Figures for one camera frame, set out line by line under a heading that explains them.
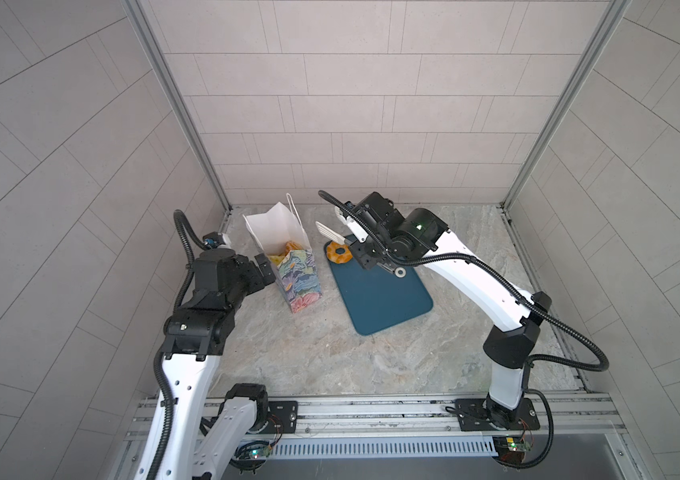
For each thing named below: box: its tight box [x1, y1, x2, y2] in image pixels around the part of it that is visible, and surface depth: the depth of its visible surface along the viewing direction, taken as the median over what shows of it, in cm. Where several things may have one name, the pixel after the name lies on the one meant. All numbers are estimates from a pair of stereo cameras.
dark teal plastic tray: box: [323, 242, 433, 336], surface depth 93 cm
